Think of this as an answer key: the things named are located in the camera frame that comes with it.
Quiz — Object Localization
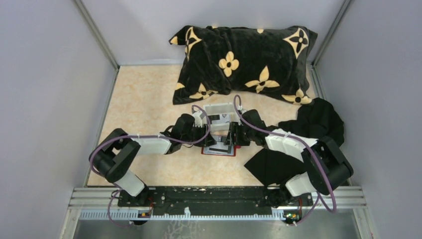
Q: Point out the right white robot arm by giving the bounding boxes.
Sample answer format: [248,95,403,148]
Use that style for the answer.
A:
[228,109,354,205]

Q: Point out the black cards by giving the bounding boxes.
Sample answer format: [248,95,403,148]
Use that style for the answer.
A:
[209,114,231,124]

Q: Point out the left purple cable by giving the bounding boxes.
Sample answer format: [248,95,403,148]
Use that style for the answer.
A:
[89,105,211,228]

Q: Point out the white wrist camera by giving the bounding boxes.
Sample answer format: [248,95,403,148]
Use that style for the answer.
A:
[235,105,247,116]
[192,111,205,127]

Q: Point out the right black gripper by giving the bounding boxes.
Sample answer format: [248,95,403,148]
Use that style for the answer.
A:
[224,121,255,146]

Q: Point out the white slotted cable duct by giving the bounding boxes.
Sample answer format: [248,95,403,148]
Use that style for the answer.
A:
[79,209,288,221]

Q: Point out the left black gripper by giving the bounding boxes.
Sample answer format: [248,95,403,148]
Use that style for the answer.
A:
[182,123,216,147]

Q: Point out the black cloth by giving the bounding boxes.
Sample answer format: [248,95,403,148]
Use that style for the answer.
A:
[244,98,345,186]

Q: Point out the white plastic card box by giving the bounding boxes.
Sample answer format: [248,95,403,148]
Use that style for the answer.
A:
[204,103,239,134]

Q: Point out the purple cable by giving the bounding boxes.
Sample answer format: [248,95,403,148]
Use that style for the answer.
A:
[233,95,337,227]
[89,105,211,228]

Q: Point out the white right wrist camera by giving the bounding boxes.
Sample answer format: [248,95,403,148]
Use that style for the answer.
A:
[235,105,247,116]

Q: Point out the red card holder wallet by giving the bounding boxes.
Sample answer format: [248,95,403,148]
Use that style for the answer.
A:
[201,143,240,157]

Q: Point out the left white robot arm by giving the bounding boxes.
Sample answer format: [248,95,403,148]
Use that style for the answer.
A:
[89,111,215,206]

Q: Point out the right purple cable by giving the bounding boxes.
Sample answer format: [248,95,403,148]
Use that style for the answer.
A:
[233,95,337,227]

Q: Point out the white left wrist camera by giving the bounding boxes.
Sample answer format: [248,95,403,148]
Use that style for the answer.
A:
[192,111,205,127]

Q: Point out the white credit card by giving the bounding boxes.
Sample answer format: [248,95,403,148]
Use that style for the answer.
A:
[202,145,235,156]

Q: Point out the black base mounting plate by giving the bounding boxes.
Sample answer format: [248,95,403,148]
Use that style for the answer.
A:
[117,186,313,216]

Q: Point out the black pillow with yellow flowers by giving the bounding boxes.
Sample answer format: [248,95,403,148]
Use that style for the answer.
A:
[169,25,318,105]

